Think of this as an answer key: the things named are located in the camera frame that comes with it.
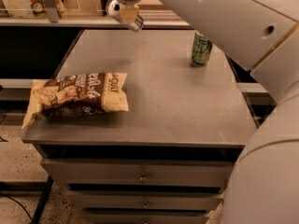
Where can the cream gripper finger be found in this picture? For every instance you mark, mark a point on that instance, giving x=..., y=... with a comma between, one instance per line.
x=129, y=12

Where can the silver blue redbull can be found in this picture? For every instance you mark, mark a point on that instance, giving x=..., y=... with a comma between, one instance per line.
x=113, y=10

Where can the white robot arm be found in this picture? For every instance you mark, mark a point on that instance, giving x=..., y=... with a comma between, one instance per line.
x=262, y=36

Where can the green soda can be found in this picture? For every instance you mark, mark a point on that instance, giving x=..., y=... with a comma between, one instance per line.
x=201, y=49

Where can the metal railing with posts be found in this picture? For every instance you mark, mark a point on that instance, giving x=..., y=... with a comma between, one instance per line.
x=68, y=13

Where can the brown cream chip bag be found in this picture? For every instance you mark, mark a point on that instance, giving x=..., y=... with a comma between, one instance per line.
x=76, y=96

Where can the cream orange bag behind railing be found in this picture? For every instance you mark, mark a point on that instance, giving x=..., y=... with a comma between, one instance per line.
x=22, y=8

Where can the grey drawer cabinet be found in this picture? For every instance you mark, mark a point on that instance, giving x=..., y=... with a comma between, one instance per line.
x=167, y=159

